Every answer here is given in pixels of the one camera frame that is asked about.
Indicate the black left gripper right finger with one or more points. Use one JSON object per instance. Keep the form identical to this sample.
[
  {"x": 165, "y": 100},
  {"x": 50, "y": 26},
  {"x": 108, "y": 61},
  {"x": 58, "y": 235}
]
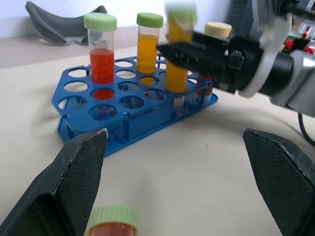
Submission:
[{"x": 283, "y": 177}]

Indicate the red tube green cap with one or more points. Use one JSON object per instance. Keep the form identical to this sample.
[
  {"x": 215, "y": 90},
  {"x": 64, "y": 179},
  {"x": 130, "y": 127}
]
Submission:
[
  {"x": 113, "y": 221},
  {"x": 102, "y": 64}
]

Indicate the yellow tube green cap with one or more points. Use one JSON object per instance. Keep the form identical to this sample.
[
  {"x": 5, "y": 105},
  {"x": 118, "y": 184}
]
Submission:
[
  {"x": 175, "y": 78},
  {"x": 146, "y": 54}
]

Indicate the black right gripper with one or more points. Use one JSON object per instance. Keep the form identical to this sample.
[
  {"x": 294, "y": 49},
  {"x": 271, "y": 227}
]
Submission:
[{"x": 246, "y": 66}]

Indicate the red tube cream cap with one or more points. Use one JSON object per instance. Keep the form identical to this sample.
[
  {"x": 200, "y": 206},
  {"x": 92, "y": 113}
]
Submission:
[{"x": 217, "y": 29}]

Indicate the red and black background equipment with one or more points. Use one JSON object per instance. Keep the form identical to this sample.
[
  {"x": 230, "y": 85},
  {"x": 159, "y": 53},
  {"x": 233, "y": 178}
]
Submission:
[{"x": 301, "y": 41}]

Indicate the dark grey curved object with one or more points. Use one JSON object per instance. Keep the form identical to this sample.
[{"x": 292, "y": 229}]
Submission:
[{"x": 49, "y": 27}]

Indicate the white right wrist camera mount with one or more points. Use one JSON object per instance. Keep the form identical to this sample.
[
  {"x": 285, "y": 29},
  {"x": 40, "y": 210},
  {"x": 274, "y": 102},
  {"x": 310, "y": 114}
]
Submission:
[{"x": 278, "y": 32}]

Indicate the blue test tube rack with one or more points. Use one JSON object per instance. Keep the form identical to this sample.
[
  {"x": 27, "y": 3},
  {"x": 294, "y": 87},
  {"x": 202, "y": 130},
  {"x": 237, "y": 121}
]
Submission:
[{"x": 137, "y": 115}]

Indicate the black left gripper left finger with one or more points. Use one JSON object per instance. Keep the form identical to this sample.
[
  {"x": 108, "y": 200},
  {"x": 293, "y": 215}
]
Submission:
[{"x": 73, "y": 177}]

